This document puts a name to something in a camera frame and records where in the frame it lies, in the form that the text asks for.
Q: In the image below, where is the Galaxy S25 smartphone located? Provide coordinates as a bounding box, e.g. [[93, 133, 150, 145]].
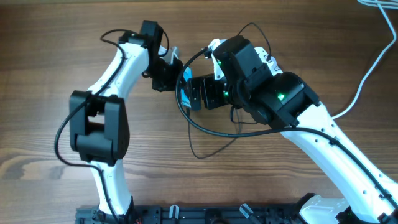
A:
[[180, 67, 192, 108]]

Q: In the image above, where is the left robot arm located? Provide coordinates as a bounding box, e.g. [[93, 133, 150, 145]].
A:
[[69, 20, 183, 223]]

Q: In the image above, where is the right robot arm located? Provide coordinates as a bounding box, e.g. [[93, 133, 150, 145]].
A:
[[184, 35, 397, 223]]

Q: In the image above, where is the white power strip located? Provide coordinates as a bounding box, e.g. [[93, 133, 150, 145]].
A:
[[254, 47, 283, 76]]

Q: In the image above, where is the black right camera cable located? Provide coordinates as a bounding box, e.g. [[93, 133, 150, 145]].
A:
[[175, 48, 398, 209]]

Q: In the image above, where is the black camera cable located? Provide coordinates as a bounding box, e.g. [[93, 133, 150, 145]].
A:
[[53, 29, 137, 224], [175, 48, 398, 209]]

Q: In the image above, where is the black left camera cable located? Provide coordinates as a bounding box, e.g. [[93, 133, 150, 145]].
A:
[[53, 29, 137, 224]]

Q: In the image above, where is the white power strip cord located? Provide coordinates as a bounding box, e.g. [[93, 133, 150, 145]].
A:
[[331, 0, 398, 120]]

